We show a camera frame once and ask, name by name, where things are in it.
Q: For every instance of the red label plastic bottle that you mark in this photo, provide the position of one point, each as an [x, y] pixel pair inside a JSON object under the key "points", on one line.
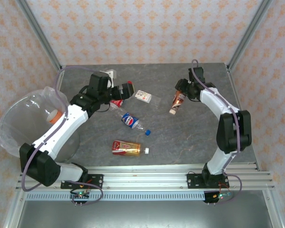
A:
{"points": [[117, 102]]}

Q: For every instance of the blue label plastic bottle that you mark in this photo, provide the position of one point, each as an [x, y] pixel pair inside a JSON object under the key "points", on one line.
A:
{"points": [[130, 120]]}

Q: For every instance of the gold and red bottle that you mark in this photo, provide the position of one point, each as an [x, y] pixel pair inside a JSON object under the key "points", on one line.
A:
{"points": [[126, 148]]}

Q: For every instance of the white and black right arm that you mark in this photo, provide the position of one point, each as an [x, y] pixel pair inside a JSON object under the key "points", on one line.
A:
{"points": [[216, 107]]}

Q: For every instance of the round translucent bin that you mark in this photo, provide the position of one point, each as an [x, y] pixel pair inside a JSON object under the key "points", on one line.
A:
{"points": [[71, 149]]}

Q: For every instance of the white label plastic bottle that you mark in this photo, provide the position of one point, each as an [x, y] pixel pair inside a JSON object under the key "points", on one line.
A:
{"points": [[142, 95]]}

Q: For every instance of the orange and white bottle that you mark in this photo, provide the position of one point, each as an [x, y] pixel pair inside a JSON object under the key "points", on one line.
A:
{"points": [[54, 116]]}

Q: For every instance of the right circuit board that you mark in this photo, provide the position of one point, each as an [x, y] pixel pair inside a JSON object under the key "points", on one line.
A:
{"points": [[218, 196]]}

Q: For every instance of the circuit board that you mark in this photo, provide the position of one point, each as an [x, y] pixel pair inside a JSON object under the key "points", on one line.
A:
{"points": [[80, 195], [218, 196]]}

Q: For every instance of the left circuit board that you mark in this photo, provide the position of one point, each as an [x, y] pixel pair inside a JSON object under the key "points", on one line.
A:
{"points": [[80, 195]]}

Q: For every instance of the grey metal lower panel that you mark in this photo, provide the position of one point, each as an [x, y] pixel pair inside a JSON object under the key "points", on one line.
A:
{"points": [[145, 215]]}

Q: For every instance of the aluminium frame post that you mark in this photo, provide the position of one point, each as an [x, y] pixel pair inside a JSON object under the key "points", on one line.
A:
{"points": [[249, 33], [41, 33]]}

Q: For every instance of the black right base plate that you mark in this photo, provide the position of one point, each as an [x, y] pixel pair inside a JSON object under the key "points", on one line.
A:
{"points": [[194, 180]]}

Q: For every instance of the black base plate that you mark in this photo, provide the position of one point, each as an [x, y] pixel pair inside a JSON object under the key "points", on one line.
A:
{"points": [[95, 180], [194, 180]]}

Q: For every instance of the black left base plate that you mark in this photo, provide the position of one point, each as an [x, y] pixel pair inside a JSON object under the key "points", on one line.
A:
{"points": [[95, 180]]}

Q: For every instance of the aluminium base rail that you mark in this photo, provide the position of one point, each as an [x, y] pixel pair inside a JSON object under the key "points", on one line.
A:
{"points": [[145, 178]]}

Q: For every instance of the aluminium frame leg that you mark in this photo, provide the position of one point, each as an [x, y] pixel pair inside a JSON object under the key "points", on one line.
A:
{"points": [[14, 209], [274, 209]]}

